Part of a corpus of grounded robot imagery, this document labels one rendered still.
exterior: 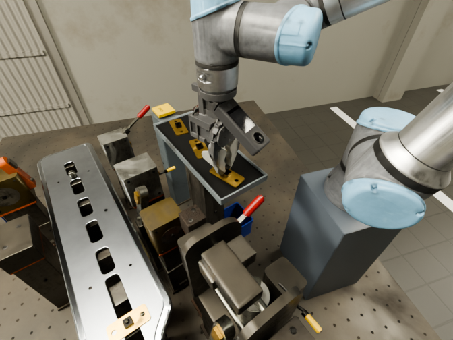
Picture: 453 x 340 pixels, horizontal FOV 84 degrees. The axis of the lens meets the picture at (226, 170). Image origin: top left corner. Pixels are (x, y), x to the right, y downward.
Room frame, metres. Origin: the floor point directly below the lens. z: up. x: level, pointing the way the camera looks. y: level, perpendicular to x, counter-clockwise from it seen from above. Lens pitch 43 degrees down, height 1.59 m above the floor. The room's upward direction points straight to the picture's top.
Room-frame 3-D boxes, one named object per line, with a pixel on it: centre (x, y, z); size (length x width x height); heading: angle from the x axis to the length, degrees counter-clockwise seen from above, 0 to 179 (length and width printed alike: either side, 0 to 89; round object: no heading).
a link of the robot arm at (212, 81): (0.44, 0.02, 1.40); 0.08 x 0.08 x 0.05
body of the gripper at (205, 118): (0.45, 0.02, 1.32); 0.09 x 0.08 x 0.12; 51
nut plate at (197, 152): (0.54, 0.07, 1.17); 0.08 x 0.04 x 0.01; 22
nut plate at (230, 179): (0.43, 0.00, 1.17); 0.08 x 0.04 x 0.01; 51
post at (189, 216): (0.36, 0.08, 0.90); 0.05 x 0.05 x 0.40; 35
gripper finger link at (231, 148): (0.46, 0.01, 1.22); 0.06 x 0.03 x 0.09; 51
